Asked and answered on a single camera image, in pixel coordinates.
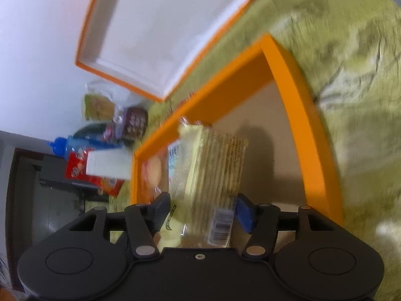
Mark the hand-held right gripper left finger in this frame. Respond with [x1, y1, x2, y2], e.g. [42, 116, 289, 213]
[70, 192, 171, 259]

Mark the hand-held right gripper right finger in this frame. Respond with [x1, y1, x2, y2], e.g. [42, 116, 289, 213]
[236, 193, 333, 258]

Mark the round pastry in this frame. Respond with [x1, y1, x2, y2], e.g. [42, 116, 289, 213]
[141, 155, 166, 195]

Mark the clear cracker packet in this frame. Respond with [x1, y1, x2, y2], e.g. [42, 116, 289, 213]
[158, 117, 249, 248]

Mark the orange box base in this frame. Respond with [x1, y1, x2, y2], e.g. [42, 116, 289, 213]
[130, 33, 345, 226]

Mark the orange box lid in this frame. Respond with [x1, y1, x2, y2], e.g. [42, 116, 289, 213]
[74, 0, 276, 102]

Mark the white carton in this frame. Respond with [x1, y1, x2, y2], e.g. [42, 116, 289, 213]
[85, 149, 134, 181]

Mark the jar with purple lid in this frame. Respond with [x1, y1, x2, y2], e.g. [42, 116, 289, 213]
[121, 107, 149, 140]

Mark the red snack packet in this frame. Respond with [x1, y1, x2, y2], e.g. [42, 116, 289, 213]
[65, 150, 124, 196]

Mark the dark green bottle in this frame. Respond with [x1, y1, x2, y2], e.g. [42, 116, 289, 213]
[73, 122, 109, 138]

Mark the dark cabinet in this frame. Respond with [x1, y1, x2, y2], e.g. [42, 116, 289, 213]
[39, 155, 109, 201]

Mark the blue bottle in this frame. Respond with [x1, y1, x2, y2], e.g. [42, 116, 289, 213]
[47, 135, 126, 157]

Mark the clear plastic bag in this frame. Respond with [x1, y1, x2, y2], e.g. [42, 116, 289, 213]
[86, 80, 138, 116]

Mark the yellow snack packet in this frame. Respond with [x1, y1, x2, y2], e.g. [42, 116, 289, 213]
[82, 93, 115, 121]

